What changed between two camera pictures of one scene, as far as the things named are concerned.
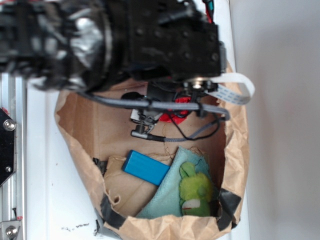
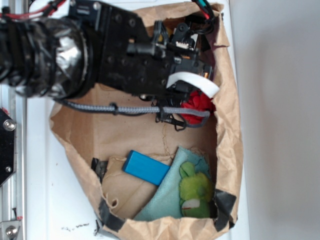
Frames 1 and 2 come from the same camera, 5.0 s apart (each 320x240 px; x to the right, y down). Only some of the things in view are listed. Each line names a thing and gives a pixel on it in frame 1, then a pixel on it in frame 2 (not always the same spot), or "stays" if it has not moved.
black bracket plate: x=8 y=147 stays
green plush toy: x=195 y=191 stays
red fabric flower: x=168 y=117 to x=198 y=100
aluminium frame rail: x=12 y=193 stays
